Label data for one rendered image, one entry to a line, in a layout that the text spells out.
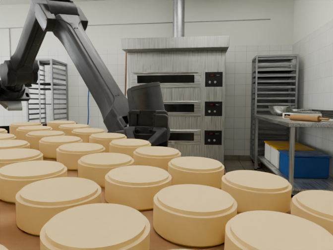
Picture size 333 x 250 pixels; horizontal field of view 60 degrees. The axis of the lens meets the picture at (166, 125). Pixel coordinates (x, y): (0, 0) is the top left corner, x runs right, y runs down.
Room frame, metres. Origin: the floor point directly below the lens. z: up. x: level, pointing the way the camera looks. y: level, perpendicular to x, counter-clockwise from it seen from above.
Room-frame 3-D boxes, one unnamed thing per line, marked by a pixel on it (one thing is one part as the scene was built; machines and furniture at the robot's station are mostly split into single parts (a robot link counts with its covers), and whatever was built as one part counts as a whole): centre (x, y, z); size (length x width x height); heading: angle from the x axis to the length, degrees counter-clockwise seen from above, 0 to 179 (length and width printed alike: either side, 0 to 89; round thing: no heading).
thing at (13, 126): (0.48, 0.23, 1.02); 0.05 x 0.05 x 0.02
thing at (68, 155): (0.31, 0.09, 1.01); 0.05 x 0.05 x 0.02
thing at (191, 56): (4.82, -0.18, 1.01); 1.56 x 1.20 x 2.01; 83
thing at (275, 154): (3.77, -1.65, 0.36); 0.46 x 0.38 x 0.26; 83
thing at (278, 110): (4.17, -1.67, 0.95); 0.39 x 0.39 x 0.14
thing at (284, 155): (3.32, -1.59, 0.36); 0.46 x 0.38 x 0.26; 85
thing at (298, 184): (3.62, -1.63, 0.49); 1.90 x 0.72 x 0.98; 173
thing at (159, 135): (0.43, 0.03, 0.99); 0.09 x 0.07 x 0.07; 175
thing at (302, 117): (2.98, -1.43, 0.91); 0.56 x 0.06 x 0.06; 22
